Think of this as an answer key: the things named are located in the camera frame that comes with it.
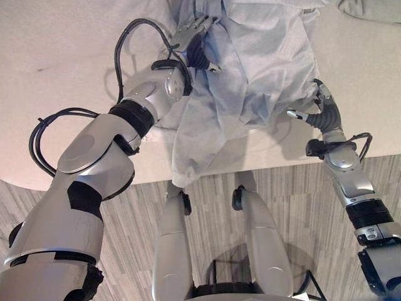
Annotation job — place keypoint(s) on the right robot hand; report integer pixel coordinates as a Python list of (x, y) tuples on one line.
[(326, 109)]

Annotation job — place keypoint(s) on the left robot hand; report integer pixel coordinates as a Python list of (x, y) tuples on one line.
[(191, 40)]

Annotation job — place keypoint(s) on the light blue garment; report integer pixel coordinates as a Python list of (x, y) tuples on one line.
[(247, 78)]

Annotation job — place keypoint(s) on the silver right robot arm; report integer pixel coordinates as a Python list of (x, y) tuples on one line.
[(360, 200)]

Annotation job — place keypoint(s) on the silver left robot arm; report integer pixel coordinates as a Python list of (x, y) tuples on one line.
[(94, 188)]

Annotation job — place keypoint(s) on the grey cushion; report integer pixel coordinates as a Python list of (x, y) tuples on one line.
[(372, 11)]

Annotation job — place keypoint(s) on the silver left robot leg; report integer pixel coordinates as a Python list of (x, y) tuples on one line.
[(172, 244)]

